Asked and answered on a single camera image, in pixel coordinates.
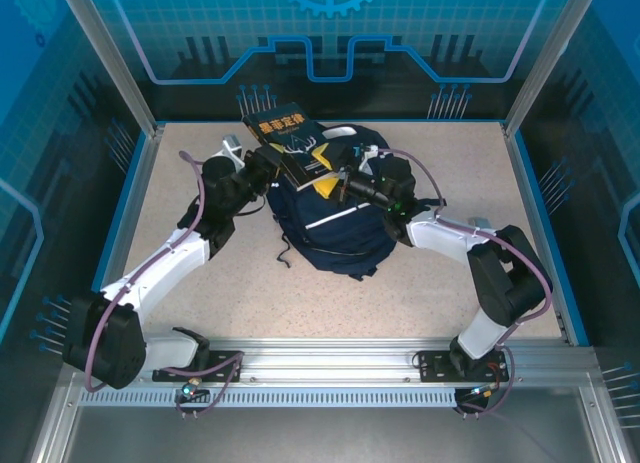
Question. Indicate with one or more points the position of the small connector with green light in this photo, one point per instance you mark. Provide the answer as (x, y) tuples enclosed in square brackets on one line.
[(482, 392), (189, 390)]

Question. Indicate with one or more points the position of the aluminium frame post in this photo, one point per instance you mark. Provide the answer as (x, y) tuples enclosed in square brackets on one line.
[(112, 58), (549, 58)]

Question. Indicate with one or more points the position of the navy blue backpack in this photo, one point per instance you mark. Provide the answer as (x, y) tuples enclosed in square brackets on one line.
[(340, 233)]

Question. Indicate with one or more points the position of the blue printed back panel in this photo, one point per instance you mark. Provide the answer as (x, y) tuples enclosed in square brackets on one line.
[(320, 33)]

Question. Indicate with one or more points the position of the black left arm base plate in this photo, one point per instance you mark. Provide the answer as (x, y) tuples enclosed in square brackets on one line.
[(222, 370)]

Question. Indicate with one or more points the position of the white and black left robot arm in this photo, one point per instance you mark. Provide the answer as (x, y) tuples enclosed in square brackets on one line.
[(160, 268)]

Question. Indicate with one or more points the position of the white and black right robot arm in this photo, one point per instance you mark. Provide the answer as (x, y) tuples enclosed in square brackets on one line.
[(440, 235)]

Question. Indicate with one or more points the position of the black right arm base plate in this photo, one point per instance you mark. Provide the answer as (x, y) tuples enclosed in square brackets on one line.
[(435, 368)]

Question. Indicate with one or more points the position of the grey metal shelf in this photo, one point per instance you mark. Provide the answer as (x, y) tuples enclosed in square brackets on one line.
[(320, 438)]

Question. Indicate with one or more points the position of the aluminium frame rail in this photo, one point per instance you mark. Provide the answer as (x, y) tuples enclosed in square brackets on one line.
[(325, 358)]

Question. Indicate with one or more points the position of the black book with yellow title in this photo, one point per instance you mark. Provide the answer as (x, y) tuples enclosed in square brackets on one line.
[(285, 133)]

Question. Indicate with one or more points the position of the aluminium table side rail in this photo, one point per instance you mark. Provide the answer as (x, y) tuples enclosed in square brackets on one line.
[(127, 223), (561, 328)]

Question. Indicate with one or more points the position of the blue printed side panel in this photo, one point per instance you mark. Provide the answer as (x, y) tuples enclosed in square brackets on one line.
[(600, 133), (50, 133)]

